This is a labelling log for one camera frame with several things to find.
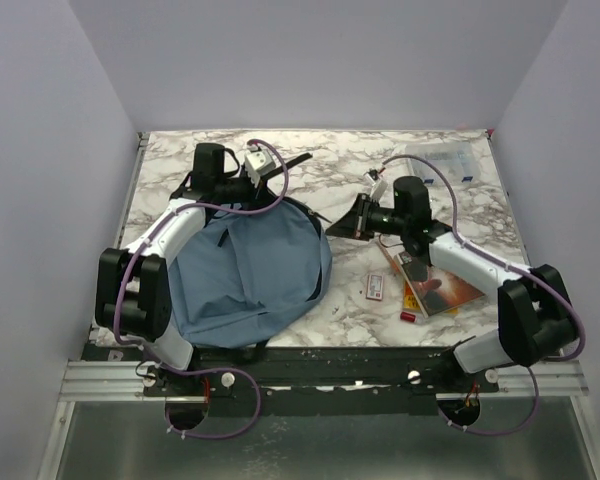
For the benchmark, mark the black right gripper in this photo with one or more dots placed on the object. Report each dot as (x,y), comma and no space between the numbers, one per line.
(356,223)

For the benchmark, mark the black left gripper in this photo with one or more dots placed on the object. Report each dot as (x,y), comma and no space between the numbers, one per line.
(254,195)

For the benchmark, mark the blue fabric backpack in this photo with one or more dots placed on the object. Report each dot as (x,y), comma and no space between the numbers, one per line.
(251,272)

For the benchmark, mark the dark red paperback book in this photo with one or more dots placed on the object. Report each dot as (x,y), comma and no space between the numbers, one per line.
(456,291)

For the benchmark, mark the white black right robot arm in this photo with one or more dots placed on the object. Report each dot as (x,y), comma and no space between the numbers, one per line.
(535,315)

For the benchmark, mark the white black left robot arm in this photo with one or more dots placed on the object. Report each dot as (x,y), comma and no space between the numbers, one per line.
(133,299)

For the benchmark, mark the red white small box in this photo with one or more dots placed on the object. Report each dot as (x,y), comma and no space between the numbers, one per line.
(375,285)

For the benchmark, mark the yellow children's paperback book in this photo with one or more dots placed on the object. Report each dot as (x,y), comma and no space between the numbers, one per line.
(433,302)

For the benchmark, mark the red cap glue stick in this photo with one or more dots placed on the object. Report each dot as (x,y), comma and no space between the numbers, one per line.
(409,317)

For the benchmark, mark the clear plastic organizer box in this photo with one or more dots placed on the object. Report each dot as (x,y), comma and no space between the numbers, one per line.
(455,160)

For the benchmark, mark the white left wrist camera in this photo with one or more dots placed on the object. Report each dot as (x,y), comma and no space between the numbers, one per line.
(258,162)

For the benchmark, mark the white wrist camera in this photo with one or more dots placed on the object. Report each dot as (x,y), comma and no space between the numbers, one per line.
(378,184)
(258,162)

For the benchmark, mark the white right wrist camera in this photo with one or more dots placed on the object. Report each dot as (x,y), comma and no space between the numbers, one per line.
(378,184)

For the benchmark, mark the black metal base rail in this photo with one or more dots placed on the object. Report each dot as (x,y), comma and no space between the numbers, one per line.
(229,386)

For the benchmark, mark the aluminium frame rail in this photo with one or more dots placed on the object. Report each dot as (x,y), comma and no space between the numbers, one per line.
(99,381)

